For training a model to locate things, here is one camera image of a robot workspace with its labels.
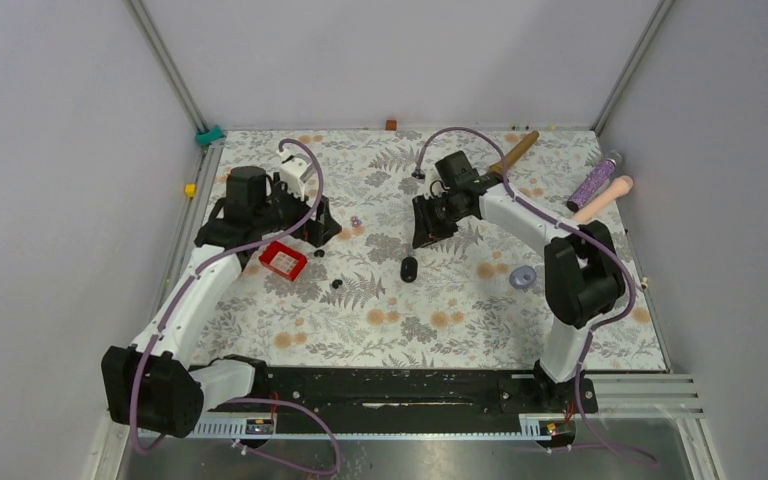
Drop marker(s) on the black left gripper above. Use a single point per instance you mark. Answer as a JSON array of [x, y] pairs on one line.
[[318, 231]]

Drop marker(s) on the black earbud charging case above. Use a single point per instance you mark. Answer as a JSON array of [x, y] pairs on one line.
[[409, 269]]

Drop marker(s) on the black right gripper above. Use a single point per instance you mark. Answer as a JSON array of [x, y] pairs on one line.
[[426, 231]]

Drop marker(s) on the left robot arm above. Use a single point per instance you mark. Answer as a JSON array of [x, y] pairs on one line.
[[151, 384]]

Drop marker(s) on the pink flesh-coloured stick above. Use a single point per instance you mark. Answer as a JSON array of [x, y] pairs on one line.
[[617, 188]]

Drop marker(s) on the floral patterned mat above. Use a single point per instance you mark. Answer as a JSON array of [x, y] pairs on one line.
[[460, 312]]

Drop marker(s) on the brown wooden stick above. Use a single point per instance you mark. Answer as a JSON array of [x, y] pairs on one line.
[[525, 142]]

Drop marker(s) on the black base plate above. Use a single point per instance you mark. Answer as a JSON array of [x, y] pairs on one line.
[[406, 401]]

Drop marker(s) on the purple glitter tube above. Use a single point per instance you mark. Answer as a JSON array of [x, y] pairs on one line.
[[598, 176]]

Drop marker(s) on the red plastic tray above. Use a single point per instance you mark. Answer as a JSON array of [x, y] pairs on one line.
[[283, 260]]

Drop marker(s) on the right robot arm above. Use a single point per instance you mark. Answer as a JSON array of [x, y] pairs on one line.
[[583, 276]]

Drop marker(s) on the teal arch block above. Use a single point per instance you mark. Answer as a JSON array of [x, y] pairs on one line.
[[204, 139]]

